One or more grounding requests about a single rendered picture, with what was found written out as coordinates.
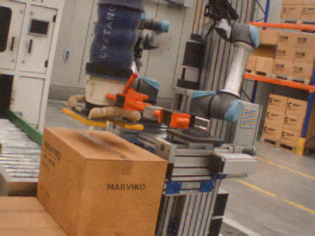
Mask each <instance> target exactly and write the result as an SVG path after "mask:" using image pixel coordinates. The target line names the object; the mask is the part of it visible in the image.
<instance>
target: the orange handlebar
mask: <svg viewBox="0 0 315 236"><path fill-rule="evenodd" d="M127 94H129V95H134V96H137V97H140V98H143V99H144V100H147V99H148V96H147V95H143V94H141V93H137V92H133V91H130V90H128V92H127ZM115 97H116V94H115V95H112V94H110V93H107V94H106V98H109V99H112V100H114V101H116V98H115ZM127 105H128V106H130V107H133V108H132V109H134V110H136V111H142V112H143V111H144V107H145V105H150V104H148V103H143V102H142V101H140V102H139V101H134V102H131V101H128V102H127ZM153 114H154V115H155V116H157V117H159V116H160V111H158V110H155V111H153ZM176 123H177V124H189V119H188V118H176Z"/></svg>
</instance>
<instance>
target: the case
mask: <svg viewBox="0 0 315 236"><path fill-rule="evenodd" d="M167 163H168V161H167V160H164V159H163V158H161V157H158V156H157V155H154V154H152V153H150V152H149V151H146V150H144V149H143V148H141V147H138V146H137V145H135V144H132V143H130V142H129V141H127V140H125V139H123V138H120V137H118V136H116V135H115V134H112V133H111V132H109V131H94V130H81V129H66V128H58V127H49V126H45V127H44V131H43V138H42V147H41V158H40V165H39V177H38V179H39V180H38V185H37V186H38V188H37V197H38V198H39V200H40V201H41V202H42V204H43V205H44V206H45V207H46V208H47V209H48V211H49V212H50V214H51V215H52V216H53V217H54V218H55V219H56V221H57V222H58V223H59V225H61V227H62V228H63V229H64V231H65V232H66V233H67V234H68V235H69V236H154V232H155V226H156V223H157V217H158V211H159V208H160V200H161V196H162V188H163V185H164V181H165V176H166V169H167Z"/></svg>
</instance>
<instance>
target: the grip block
mask: <svg viewBox="0 0 315 236"><path fill-rule="evenodd" d="M115 98H116V102H115V107H119V108H124V110H129V111H135V112H139V111H136V110H134V109H132V108H133V107H130V106H128V105H127V102H128V101H131V102H134V101H139V102H140V101H142V102H143V98H140V97H137V96H134V95H129V94H125V93H117V94H116V97H115Z"/></svg>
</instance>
